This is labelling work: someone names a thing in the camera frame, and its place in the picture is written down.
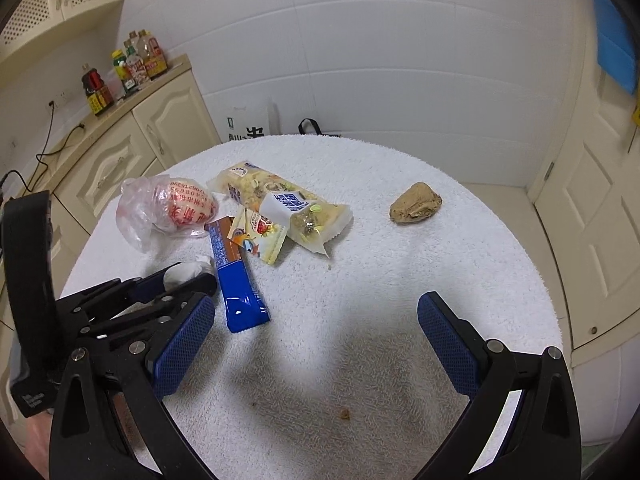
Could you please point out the yellow hanging cloth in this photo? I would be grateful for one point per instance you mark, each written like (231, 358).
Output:
(636, 115)

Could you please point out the blue hanging cloth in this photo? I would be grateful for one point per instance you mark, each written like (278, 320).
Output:
(612, 35)

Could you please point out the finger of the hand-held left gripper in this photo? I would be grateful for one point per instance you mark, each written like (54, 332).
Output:
(150, 281)
(197, 286)

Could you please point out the white tissue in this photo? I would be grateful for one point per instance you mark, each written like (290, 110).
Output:
(187, 270)

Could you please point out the yellow-capped green bottle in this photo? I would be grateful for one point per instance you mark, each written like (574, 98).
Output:
(122, 72)

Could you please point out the small yellow snack packet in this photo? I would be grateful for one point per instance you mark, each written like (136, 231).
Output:
(265, 242)

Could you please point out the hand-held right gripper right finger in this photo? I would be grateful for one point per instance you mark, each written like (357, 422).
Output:
(447, 345)

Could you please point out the cream panelled door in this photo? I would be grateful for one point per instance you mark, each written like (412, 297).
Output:
(600, 220)

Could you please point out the person's left hand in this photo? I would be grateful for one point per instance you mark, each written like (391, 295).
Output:
(37, 442)

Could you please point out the white printed plastic bag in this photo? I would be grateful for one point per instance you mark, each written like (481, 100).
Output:
(250, 120)

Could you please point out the dark sauce bottle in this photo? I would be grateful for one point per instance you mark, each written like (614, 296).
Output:
(96, 91)

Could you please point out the clear red-printed plastic bag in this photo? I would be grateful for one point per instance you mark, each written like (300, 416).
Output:
(180, 205)

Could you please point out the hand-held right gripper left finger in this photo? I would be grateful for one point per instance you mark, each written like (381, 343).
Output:
(182, 350)

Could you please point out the white wall socket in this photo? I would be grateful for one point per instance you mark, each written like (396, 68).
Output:
(60, 97)

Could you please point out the white towel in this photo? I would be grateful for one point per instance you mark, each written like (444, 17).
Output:
(350, 310)

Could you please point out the blue snack wrapper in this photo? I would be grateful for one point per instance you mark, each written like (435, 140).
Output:
(235, 285)

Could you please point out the metal door hinge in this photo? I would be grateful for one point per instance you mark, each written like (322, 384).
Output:
(548, 170)

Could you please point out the cream door frame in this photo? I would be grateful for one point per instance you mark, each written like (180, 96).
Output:
(537, 187)

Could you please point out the cream base cabinet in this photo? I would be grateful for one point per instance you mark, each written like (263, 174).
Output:
(165, 115)

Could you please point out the large amber oil bottle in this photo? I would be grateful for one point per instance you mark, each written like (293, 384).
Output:
(154, 57)

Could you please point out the large yellow snack packet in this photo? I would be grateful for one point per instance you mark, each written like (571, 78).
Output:
(260, 185)

